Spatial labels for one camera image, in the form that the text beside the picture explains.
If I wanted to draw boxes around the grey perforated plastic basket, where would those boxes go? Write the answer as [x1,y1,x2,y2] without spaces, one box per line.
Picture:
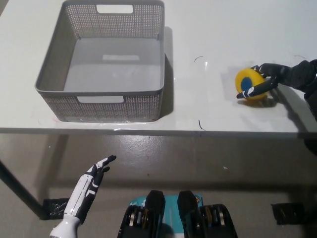
[34,0,166,123]

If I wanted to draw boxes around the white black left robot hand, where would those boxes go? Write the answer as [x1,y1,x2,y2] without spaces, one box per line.
[63,155,117,223]

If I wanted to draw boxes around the black table leg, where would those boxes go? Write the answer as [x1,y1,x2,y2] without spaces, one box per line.
[0,159,42,221]

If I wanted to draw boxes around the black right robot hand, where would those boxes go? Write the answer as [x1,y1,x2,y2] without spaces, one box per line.
[236,60,309,99]

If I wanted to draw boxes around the yellow duck toy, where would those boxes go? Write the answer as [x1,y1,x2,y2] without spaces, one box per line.
[235,67,272,101]

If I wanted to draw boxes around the black teal robot body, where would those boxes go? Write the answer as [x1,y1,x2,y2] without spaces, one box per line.
[118,189,238,238]

